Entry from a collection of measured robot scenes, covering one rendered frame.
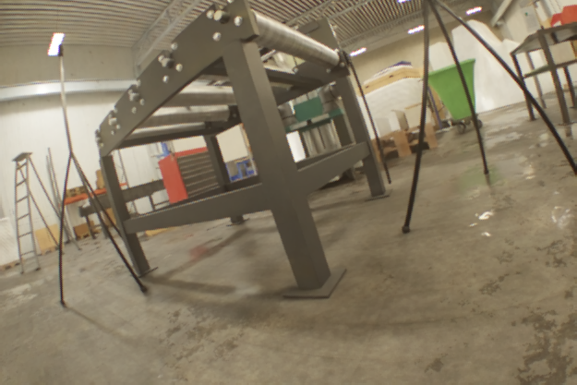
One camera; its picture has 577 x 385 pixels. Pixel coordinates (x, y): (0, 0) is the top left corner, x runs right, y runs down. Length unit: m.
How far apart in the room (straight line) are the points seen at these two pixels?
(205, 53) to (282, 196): 0.51
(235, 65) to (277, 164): 0.30
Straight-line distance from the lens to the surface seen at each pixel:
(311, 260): 0.74
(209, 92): 1.46
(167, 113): 1.62
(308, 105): 2.76
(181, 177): 3.72
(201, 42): 0.92
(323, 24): 1.74
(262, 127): 0.69
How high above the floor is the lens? 0.39
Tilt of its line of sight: 2 degrees down
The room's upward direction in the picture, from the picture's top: 18 degrees counter-clockwise
